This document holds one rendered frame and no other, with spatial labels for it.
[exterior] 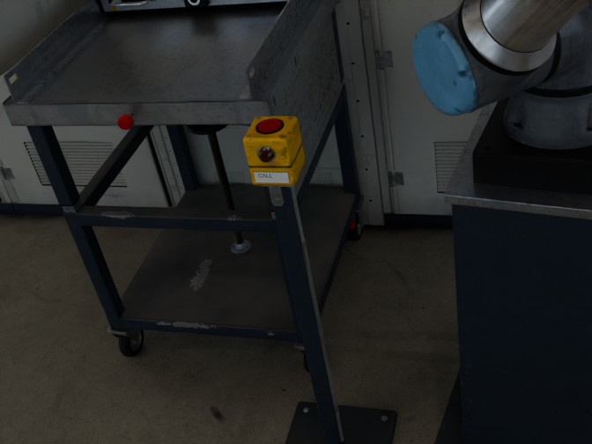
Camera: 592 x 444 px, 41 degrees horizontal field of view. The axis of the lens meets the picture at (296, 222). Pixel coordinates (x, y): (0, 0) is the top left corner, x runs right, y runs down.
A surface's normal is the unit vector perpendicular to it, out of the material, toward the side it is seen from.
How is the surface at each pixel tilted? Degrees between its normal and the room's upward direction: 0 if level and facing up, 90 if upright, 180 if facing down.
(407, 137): 90
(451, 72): 91
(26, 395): 0
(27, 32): 90
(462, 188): 0
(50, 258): 0
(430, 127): 90
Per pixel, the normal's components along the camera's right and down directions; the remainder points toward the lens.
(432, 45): -0.88, 0.39
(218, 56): -0.16, -0.79
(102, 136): -0.25, 0.62
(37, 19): 0.91, 0.12
